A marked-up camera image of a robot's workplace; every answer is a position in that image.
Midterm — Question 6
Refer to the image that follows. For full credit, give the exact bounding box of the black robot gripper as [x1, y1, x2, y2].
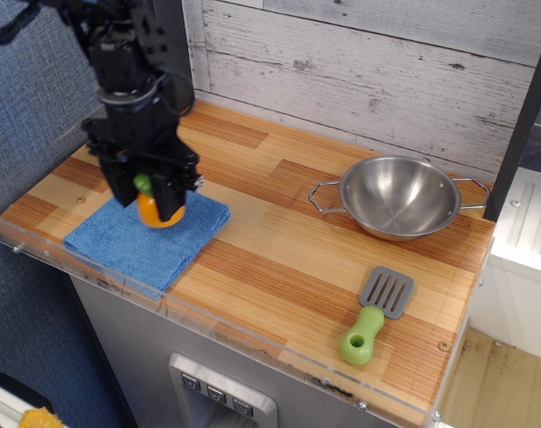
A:
[82, 96, 203, 222]

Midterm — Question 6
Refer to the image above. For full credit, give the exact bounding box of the orange toy carrot green top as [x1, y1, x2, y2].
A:
[133, 173, 185, 229]

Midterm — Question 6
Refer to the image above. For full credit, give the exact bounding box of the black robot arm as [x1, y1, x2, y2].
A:
[34, 1, 202, 224]

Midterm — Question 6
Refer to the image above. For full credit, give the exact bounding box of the blue folded cloth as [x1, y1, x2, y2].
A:
[63, 192, 231, 300]

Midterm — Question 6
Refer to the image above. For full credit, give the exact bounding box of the clear acrylic table guard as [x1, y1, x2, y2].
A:
[0, 86, 496, 428]

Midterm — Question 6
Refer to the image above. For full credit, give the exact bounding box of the silver toy fridge dispenser panel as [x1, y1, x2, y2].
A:
[168, 352, 278, 427]

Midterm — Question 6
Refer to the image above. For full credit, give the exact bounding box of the yellow object bottom left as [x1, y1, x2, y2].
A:
[18, 407, 64, 428]

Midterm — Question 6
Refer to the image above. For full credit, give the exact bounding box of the black and white corner object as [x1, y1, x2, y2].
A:
[0, 373, 53, 427]

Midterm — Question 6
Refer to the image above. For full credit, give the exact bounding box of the white toy sink unit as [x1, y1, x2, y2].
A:
[469, 168, 541, 358]

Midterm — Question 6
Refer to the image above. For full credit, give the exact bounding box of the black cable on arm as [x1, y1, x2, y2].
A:
[0, 0, 196, 119]

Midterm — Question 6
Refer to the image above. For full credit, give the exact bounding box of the steel bowl with wire handles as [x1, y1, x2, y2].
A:
[308, 155, 491, 242]

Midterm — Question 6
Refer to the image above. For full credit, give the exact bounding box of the grey spatula green handle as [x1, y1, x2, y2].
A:
[340, 266, 415, 366]

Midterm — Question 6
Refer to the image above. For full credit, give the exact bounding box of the black vertical post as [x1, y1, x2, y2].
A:
[483, 54, 541, 222]

